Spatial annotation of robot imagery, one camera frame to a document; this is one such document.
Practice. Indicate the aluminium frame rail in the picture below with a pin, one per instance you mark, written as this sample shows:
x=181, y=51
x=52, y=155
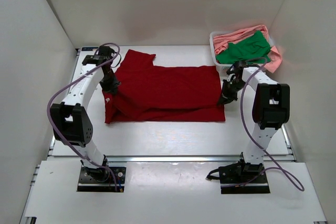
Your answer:
x=174, y=159

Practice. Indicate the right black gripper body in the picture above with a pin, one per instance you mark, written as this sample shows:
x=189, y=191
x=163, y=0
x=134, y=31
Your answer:
x=230, y=89

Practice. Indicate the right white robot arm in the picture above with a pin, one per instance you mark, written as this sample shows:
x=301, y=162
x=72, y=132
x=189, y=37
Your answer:
x=270, y=111

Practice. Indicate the red t shirt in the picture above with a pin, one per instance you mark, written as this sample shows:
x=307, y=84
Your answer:
x=155, y=93

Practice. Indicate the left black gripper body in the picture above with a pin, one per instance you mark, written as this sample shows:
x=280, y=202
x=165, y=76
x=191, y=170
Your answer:
x=109, y=81

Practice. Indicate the pink t shirt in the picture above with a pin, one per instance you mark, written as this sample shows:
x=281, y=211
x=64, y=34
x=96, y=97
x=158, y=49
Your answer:
x=274, y=60

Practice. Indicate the black table corner label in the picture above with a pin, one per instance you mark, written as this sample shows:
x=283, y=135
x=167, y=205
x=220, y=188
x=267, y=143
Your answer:
x=89, y=48

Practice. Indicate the green t shirt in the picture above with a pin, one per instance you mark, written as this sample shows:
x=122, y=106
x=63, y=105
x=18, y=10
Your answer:
x=254, y=48

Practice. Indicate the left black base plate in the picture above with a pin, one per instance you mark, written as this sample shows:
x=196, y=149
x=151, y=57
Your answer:
x=110, y=180

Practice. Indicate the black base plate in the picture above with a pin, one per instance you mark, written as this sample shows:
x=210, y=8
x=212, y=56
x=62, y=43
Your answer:
x=244, y=186
x=110, y=180

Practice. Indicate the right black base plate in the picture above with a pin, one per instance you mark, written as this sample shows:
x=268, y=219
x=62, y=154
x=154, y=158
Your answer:
x=244, y=186

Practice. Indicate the white plastic basket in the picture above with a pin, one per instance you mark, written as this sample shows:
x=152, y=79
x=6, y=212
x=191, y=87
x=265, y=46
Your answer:
x=223, y=68

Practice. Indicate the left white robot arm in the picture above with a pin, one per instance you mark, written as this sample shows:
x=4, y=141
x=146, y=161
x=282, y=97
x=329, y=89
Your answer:
x=67, y=110

